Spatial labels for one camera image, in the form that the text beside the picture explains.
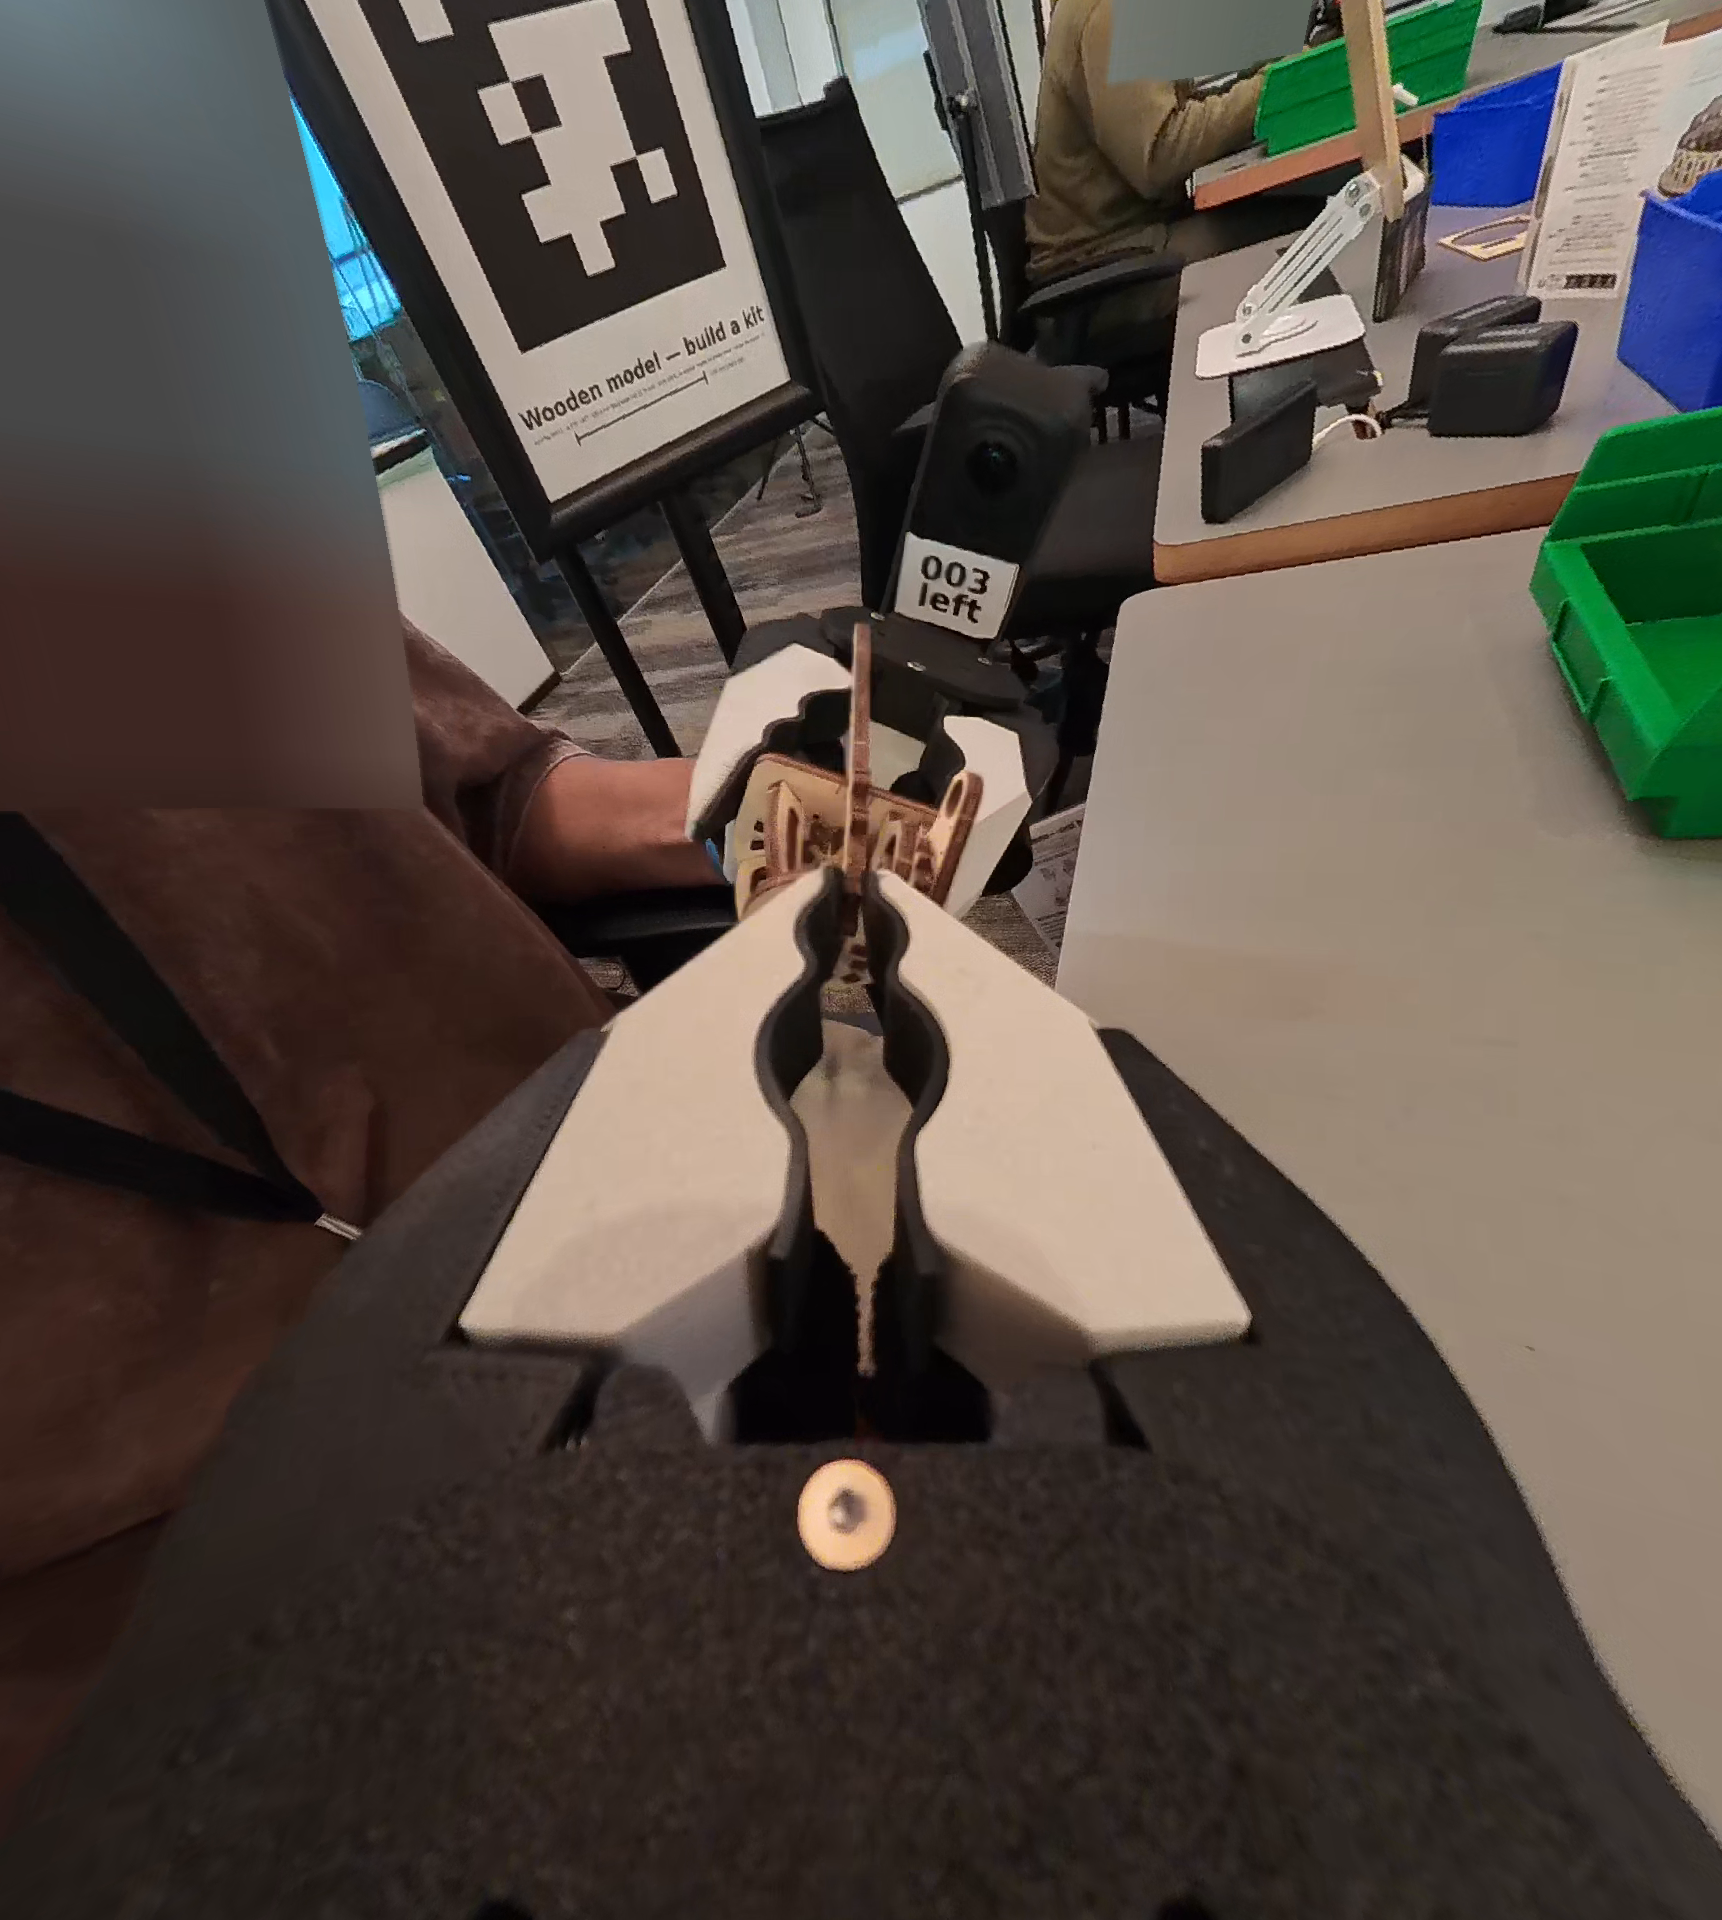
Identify black easel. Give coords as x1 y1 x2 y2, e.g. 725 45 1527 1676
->
544 382 839 762

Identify person's left forearm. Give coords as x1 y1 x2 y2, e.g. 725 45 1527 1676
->
406 623 732 905

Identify long notched wooden model strip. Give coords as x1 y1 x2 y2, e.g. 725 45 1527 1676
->
847 619 895 1372

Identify black charger boxes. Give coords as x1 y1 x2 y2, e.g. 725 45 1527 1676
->
1408 295 1548 428

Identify black lanyard strap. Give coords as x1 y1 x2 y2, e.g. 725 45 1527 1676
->
0 811 365 1244

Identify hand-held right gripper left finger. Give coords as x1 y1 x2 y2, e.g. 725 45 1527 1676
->
461 867 869 1442

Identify black battery box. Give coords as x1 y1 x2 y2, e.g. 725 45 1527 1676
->
1427 319 1580 441

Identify instruction sheet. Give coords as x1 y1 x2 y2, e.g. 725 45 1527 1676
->
1519 23 1722 305

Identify folded instruction leaflet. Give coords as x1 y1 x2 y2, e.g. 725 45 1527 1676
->
1028 811 1091 945

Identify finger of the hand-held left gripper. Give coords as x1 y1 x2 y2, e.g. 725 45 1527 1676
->
688 640 861 889
895 715 1037 921

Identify large green storage bin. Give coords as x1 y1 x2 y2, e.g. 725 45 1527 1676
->
1527 388 1722 838

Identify black power bank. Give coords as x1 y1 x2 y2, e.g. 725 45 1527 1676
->
1197 373 1321 525

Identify black office chair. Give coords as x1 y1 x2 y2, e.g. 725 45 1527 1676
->
1016 249 1197 441
755 75 1170 783

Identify light wooden post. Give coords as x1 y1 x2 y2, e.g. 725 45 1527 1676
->
1338 0 1408 193

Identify black-white marker sign board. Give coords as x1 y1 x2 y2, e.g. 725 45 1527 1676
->
269 0 820 555

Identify wooden model assembly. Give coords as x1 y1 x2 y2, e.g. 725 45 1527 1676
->
732 746 986 992

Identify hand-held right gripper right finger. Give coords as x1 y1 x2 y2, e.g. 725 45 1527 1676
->
861 867 1251 1372

